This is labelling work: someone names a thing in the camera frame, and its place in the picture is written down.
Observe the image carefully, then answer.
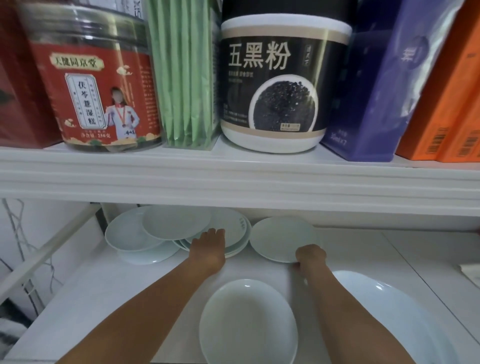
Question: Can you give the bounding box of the person's right hand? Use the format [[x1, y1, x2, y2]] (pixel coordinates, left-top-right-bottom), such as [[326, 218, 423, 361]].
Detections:
[[293, 244, 328, 278]]

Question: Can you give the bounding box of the person's left hand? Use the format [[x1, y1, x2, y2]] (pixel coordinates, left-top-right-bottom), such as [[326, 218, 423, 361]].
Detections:
[[188, 227, 227, 273]]

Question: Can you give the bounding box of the pile of pale green plates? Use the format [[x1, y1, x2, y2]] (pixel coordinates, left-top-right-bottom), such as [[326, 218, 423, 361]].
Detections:
[[104, 204, 251, 266]]

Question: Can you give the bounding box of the person's left forearm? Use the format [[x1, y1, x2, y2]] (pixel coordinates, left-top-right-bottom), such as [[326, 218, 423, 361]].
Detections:
[[56, 258, 226, 364]]

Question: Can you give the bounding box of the person's right forearm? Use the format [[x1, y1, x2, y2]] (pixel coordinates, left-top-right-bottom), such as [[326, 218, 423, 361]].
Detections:
[[303, 264, 417, 364]]

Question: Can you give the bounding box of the clear plastic sachet box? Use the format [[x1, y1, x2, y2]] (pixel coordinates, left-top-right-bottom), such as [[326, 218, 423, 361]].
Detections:
[[144, 0, 223, 152]]

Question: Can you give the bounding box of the white paper notepad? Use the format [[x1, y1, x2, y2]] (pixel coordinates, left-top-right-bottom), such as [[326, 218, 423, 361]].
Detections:
[[458, 262, 480, 280]]

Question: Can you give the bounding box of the tall purple box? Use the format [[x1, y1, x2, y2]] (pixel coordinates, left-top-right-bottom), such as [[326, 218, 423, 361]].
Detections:
[[319, 0, 466, 163]]

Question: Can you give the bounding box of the row of green sachets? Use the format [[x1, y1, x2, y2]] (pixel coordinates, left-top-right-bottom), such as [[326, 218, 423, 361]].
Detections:
[[146, 0, 215, 148]]

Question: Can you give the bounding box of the black tub bean picture label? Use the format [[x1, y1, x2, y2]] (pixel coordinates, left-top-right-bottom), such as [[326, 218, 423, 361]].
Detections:
[[219, 0, 354, 154]]

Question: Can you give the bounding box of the orange carton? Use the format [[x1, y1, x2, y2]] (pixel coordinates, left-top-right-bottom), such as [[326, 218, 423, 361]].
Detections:
[[395, 0, 480, 160], [436, 112, 480, 164]]

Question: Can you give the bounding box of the clear jar red label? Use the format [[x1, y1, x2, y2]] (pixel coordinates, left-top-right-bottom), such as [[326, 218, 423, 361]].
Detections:
[[16, 0, 164, 154]]

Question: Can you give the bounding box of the dark red tea box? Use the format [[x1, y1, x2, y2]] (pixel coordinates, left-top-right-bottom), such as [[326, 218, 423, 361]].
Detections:
[[0, 0, 64, 150]]

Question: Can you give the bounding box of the white metal rail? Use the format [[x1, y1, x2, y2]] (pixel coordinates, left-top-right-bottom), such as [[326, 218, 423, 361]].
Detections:
[[0, 202, 102, 301]]

